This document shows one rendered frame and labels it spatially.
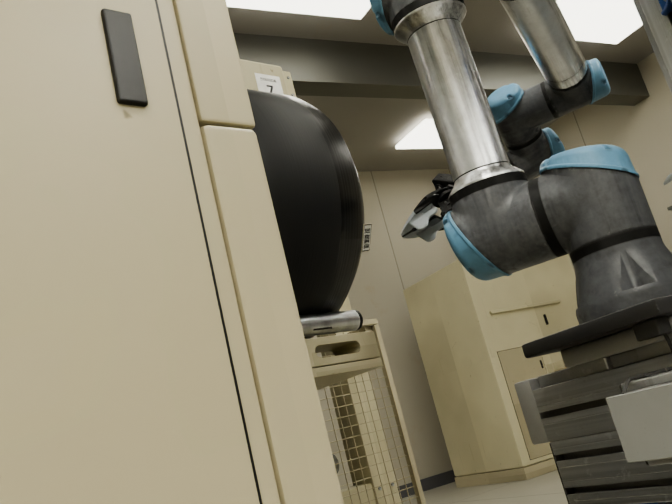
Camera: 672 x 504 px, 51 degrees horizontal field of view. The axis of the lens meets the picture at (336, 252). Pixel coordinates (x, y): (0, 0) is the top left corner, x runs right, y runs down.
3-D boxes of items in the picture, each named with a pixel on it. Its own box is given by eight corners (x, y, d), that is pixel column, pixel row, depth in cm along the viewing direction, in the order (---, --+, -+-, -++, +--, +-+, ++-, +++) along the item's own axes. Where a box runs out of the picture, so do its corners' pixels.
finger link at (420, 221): (401, 236, 143) (440, 211, 142) (393, 222, 148) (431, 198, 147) (408, 247, 145) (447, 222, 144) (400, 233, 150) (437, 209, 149)
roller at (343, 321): (211, 341, 136) (223, 351, 133) (214, 319, 135) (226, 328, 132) (348, 325, 159) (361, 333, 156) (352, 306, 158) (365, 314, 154)
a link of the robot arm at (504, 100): (535, 68, 137) (558, 114, 142) (482, 93, 142) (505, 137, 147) (537, 84, 131) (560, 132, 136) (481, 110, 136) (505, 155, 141)
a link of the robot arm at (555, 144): (540, 118, 145) (557, 151, 149) (494, 148, 146) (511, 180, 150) (556, 128, 138) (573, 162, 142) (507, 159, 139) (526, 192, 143)
